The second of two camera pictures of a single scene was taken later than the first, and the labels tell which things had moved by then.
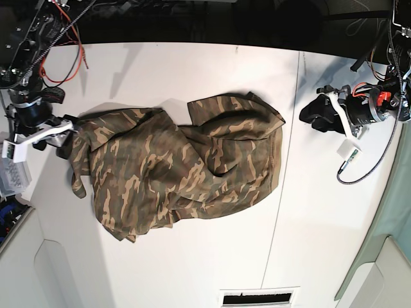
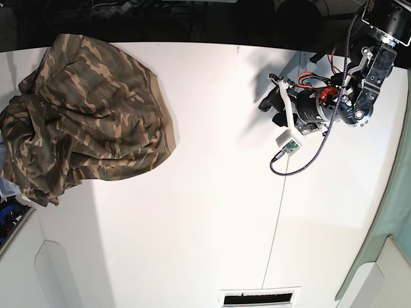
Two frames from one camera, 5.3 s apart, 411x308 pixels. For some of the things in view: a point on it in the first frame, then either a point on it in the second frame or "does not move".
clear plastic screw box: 15,178 does not move
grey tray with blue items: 14,211 does not move
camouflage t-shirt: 144,172 → 90,111
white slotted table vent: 258,297 does not move
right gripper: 359,108 → 307,110
